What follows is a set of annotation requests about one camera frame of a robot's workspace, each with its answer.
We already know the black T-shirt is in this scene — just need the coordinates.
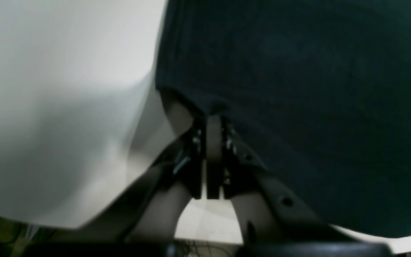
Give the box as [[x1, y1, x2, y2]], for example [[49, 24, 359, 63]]
[[156, 0, 411, 238]]

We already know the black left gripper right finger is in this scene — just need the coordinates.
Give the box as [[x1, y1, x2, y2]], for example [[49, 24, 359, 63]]
[[205, 116, 334, 245]]

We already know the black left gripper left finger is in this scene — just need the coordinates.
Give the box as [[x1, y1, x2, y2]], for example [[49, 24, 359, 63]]
[[66, 120, 205, 248]]

